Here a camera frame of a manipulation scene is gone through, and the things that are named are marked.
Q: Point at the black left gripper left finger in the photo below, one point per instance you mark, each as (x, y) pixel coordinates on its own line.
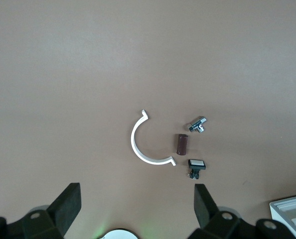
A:
(65, 206)

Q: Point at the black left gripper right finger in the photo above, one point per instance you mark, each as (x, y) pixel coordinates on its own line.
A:
(205, 209)

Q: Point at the black rectangular white-faced push button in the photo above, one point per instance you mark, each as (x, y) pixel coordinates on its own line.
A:
(196, 163)

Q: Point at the brown plastic cylinder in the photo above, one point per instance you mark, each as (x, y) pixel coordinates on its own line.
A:
(181, 144)

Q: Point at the chrome valve fitting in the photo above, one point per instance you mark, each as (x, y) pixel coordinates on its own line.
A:
(196, 123)

